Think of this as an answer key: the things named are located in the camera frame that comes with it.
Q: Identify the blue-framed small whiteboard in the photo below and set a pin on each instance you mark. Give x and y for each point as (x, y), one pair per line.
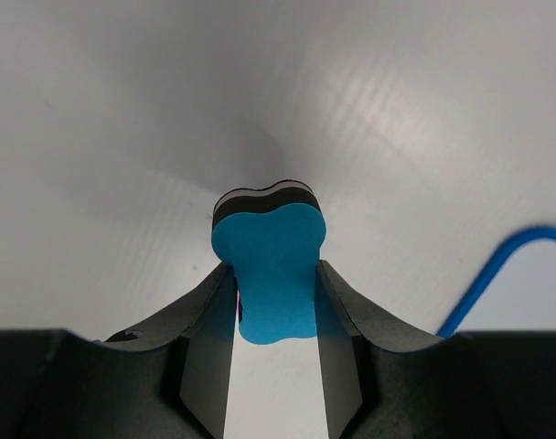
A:
(515, 289)

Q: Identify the blue foam whiteboard eraser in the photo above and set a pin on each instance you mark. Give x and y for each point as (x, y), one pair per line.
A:
(271, 237)

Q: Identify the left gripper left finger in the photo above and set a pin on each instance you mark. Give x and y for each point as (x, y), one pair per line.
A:
(164, 377)

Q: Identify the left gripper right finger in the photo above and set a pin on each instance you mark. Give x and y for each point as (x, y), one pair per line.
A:
(384, 378)

